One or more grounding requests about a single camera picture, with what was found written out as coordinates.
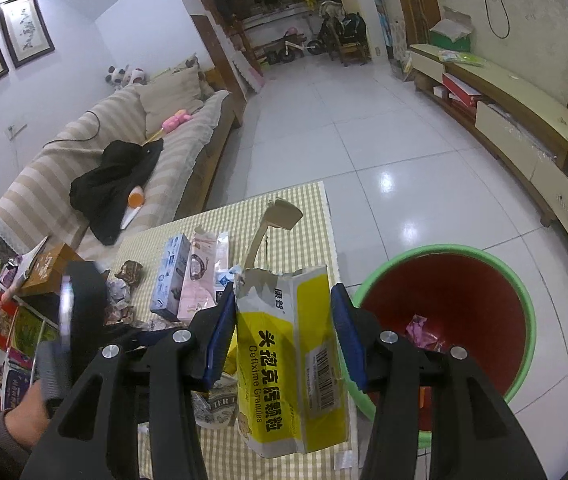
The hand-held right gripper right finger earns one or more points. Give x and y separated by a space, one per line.
348 340

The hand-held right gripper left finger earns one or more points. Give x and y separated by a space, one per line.
219 340

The patterned brown paper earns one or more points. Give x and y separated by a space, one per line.
118 305

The torn yellow medicine box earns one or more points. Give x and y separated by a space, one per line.
274 360

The green trash bin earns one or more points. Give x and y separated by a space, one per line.
444 285

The person's left hand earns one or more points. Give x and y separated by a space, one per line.
26 417

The brown cardboard box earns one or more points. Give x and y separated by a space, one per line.
46 270

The crumpled brown wrapper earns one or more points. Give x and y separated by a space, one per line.
129 272

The small white blue wrapper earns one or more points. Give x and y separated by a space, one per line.
223 280

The pink packet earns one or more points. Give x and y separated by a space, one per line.
198 280

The white printed carton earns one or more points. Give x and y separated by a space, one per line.
216 407

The open booklet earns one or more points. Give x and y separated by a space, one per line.
28 260

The pink wrapper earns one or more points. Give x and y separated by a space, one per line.
421 332

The blue white carton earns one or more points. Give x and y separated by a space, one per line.
168 280

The checked tablecloth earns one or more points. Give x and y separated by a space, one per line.
309 240

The orange white bottle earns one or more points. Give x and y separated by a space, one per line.
136 197

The black jacket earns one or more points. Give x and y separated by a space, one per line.
108 180

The striped beige sofa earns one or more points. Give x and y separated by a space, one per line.
38 185

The beige cushion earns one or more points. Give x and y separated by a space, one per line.
168 97

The black white plush toy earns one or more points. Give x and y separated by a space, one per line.
115 77

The pink white plush toy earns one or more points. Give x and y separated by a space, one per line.
136 76

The folded foam mat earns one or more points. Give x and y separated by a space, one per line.
246 67

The red flat box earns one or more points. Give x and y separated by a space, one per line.
461 87

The wooden chair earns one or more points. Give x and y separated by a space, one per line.
351 52

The cream wooden tv cabinet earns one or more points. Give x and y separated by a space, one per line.
519 105

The white balance bike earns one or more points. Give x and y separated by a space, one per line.
296 47

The green plastic packet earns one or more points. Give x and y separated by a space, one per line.
461 58

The baby stroller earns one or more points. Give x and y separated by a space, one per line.
349 25

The open green cardboard box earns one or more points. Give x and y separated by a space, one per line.
449 35

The wall socket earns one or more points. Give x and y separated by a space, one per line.
16 130

